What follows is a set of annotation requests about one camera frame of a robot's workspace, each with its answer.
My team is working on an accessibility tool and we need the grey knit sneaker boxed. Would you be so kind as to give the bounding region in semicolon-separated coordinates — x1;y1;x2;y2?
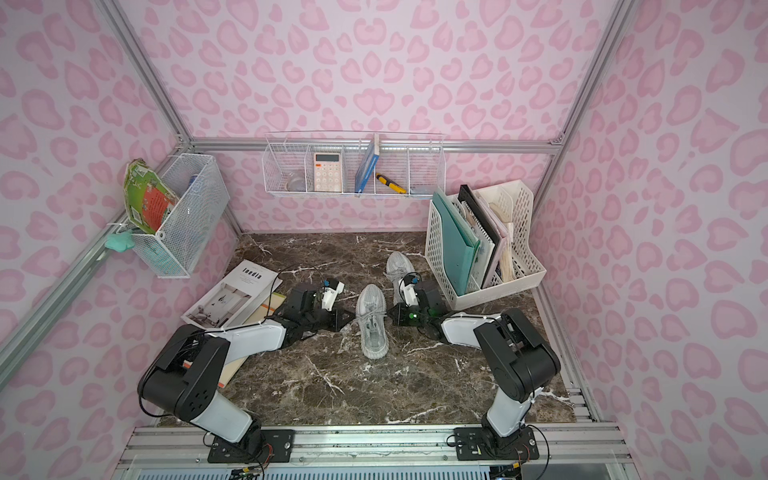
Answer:
385;251;415;304
356;284;389;360

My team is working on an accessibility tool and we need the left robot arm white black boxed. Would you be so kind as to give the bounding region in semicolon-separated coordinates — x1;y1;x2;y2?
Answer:
137;278;354;445

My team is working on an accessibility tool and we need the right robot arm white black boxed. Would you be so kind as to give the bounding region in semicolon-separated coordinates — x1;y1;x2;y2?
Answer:
387;273;561;439

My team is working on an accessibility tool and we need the cream orange thin book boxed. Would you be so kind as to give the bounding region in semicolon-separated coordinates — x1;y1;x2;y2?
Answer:
218;293;286;388

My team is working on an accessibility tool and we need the white hardcover book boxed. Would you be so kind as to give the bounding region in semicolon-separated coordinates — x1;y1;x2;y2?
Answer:
181;260;282;330

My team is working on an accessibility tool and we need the teal folder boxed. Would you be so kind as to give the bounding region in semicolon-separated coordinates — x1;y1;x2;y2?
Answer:
432;189;480;296

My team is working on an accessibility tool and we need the white plastic file organizer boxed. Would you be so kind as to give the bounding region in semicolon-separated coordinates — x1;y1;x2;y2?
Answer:
425;180;546;310

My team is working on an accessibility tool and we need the black clipboard folder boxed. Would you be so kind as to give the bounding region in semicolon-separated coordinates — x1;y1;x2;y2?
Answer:
458;184;509;289

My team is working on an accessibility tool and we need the clear glass bowl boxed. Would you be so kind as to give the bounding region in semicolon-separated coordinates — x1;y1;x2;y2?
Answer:
285;172;307;193

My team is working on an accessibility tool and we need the yellow black utility knife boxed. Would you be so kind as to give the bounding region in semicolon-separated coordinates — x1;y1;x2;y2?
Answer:
376;174;407;194

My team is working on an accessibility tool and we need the white pink calculator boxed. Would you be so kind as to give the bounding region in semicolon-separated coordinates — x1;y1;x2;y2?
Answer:
313;152;343;193

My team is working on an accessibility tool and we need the blue book in shelf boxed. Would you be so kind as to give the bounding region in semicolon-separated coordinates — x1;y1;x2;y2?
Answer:
354;133;380;194

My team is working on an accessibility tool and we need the green red snack bag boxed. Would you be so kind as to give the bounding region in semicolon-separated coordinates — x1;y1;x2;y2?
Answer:
123;158;179;235

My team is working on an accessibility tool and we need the mint green hook clip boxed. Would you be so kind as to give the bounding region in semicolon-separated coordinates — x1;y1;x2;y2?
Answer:
104;231;135;253

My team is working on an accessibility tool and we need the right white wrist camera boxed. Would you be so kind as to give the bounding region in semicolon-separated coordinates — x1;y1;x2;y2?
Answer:
398;272;421;307

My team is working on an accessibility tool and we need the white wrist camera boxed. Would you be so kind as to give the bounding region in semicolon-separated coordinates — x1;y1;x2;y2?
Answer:
398;272;421;307
321;278;345;311

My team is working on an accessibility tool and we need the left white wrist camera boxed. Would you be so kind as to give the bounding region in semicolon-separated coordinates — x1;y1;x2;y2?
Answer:
321;278;345;311

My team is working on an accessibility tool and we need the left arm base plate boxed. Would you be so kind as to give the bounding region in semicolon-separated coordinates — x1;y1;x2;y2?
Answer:
207;429;296;465

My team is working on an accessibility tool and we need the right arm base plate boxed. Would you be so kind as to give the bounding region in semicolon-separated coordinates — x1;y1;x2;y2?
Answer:
446;426;540;463

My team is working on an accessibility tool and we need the white wire side basket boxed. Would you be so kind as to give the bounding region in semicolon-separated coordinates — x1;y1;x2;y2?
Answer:
132;153;230;279

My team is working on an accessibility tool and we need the white wire wall shelf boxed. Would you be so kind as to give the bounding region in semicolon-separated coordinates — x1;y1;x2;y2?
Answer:
262;133;446;198

